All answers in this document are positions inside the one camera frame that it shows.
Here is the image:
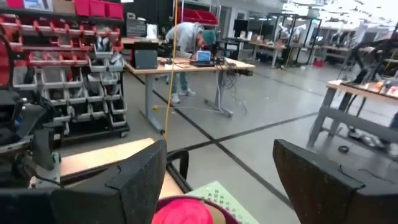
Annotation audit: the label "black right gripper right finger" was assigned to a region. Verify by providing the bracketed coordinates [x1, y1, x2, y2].
[272, 138, 398, 224]

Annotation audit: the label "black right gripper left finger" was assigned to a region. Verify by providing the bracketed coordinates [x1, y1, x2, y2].
[51, 139, 168, 224]

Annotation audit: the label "red-yellow mango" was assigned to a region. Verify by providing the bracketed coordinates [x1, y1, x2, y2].
[151, 198, 227, 224]

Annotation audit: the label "magenta plastic colander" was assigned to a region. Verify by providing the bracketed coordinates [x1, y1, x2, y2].
[154, 195, 241, 224]

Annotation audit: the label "wooden desk grey legs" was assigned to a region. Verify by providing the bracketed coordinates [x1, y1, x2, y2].
[124, 56, 256, 134]
[307, 79, 398, 150]

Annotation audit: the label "pale green perforated shelf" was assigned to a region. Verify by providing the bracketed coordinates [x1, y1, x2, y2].
[186, 180, 261, 224]

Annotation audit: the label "black box device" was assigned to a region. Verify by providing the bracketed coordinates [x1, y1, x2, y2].
[130, 42, 160, 70]

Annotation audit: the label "parts bin rack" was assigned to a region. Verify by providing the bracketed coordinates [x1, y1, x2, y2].
[0, 6, 131, 144]

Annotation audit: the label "open laptop blue screen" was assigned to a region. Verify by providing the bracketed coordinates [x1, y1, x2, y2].
[189, 49, 219, 68]

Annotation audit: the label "person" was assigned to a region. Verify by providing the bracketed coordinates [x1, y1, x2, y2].
[164, 21, 218, 105]

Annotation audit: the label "background wooden workbench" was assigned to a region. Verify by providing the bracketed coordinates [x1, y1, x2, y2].
[248, 40, 287, 68]

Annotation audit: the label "black ribbed crate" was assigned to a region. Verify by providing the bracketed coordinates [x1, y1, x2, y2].
[125, 12, 147, 38]

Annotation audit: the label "red storage bin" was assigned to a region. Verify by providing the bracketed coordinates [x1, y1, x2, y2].
[89, 0, 107, 18]
[106, 1, 125, 20]
[73, 0, 91, 17]

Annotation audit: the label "row of red shelf bins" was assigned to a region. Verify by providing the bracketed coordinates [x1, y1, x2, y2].
[176, 7, 219, 26]

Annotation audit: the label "brown cardboard box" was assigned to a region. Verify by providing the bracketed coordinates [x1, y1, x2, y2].
[52, 0, 76, 15]

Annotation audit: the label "yellow floor cable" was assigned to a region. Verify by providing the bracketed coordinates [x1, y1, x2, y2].
[162, 0, 180, 140]

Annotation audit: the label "black dangling desk cables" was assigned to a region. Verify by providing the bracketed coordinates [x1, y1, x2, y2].
[221, 62, 249, 116]

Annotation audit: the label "black background workstation frame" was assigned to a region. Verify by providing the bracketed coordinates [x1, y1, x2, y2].
[266, 12, 323, 67]

